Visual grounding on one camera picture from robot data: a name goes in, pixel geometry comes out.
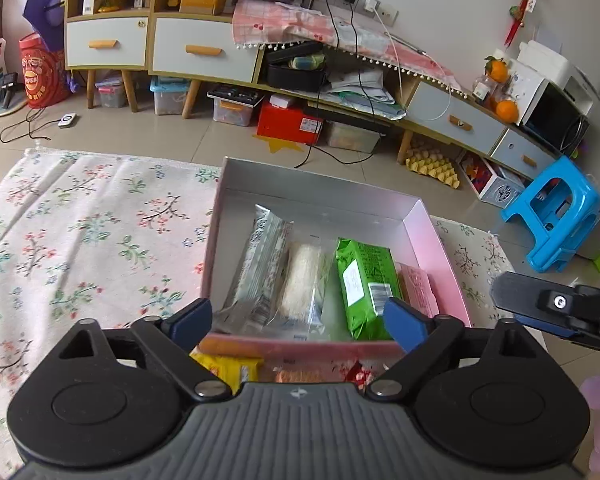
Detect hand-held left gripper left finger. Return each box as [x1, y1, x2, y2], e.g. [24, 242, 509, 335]
[56, 297, 233, 404]

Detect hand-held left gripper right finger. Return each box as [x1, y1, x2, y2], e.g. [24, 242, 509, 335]
[368, 297, 543, 403]

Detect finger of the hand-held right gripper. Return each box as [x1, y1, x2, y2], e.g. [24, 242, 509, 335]
[491, 271, 600, 357]

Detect yellow snack packet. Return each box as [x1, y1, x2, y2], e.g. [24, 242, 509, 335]
[190, 351, 265, 395]

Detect red candy packet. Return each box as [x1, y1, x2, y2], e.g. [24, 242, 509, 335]
[347, 360, 384, 394]

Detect pink cardboard box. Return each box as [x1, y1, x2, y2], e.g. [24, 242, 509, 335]
[200, 156, 474, 362]

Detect pink snack packet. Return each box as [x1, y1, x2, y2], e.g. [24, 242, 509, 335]
[397, 264, 440, 317]

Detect green snack packet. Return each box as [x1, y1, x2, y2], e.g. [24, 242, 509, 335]
[334, 237, 407, 344]

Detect silver grey snack packet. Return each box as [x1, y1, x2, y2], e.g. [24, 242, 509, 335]
[219, 204, 293, 333]

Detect clear white rice cracker packet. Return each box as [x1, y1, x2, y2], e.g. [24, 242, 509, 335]
[275, 240, 337, 337]

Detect orange wafer packet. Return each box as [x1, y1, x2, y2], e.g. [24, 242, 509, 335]
[272, 366, 333, 386]

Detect blue plastic stool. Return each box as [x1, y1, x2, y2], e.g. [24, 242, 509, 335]
[500, 156, 600, 274]

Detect white toy crate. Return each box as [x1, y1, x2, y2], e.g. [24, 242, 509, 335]
[459, 152, 527, 207]

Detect floral tablecloth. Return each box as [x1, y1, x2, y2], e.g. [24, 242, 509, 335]
[0, 147, 517, 480]

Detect yellow egg tray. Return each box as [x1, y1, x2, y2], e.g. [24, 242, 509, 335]
[405, 152, 462, 189]

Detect white microwave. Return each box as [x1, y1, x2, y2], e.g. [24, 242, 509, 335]
[509, 60, 594, 157]

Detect orange fruit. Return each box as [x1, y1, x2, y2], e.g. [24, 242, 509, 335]
[494, 99, 520, 124]
[485, 56, 511, 84]

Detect clear storage box under cabinet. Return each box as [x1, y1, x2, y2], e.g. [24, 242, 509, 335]
[325, 120, 382, 154]

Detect yellow star sticker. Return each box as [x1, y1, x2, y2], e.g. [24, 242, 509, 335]
[252, 132, 307, 157]

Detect low wooden cabinet grey drawers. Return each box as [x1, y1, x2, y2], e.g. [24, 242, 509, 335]
[260, 35, 556, 182]

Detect glass jar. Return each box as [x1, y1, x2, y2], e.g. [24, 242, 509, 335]
[472, 75, 494, 104]

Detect red box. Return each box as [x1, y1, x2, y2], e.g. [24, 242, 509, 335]
[256, 100, 327, 147]

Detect blue lid storage box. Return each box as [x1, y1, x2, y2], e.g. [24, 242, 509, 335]
[150, 77, 189, 116]

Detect white appliance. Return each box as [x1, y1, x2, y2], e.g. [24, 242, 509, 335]
[517, 40, 600, 102]

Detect stack of papers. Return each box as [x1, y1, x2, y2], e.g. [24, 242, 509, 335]
[325, 67, 407, 122]

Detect clear plastic storage box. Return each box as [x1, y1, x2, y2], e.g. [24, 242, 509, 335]
[95, 75, 129, 109]

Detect black case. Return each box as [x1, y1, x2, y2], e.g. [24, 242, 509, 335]
[266, 40, 332, 94]

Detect wooden cabinet white drawer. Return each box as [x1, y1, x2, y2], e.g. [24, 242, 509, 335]
[64, 0, 155, 113]
[147, 0, 267, 107]

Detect red hanging ornament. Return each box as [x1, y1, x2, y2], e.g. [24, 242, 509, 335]
[504, 0, 545, 49]

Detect red gift bag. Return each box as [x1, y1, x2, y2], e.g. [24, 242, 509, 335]
[19, 32, 72, 109]

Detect black handheld device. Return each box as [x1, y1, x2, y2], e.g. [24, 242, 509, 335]
[0, 72, 29, 119]

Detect pink tasselled cloth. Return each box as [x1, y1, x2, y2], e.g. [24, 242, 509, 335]
[231, 0, 474, 97]

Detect yellow cardboard box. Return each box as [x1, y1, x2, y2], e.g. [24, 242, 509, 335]
[179, 0, 229, 16]

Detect purple umbrella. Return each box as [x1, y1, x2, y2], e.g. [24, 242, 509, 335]
[22, 0, 72, 54]

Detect orange handle storage box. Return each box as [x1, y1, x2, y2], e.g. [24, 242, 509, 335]
[207, 85, 264, 127]

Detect small white device with cable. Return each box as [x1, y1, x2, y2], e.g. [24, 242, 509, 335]
[0, 106, 77, 144]

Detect white cable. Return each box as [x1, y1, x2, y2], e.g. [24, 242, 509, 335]
[372, 6, 454, 122]

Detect black cable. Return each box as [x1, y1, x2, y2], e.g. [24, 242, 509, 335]
[292, 0, 382, 169]

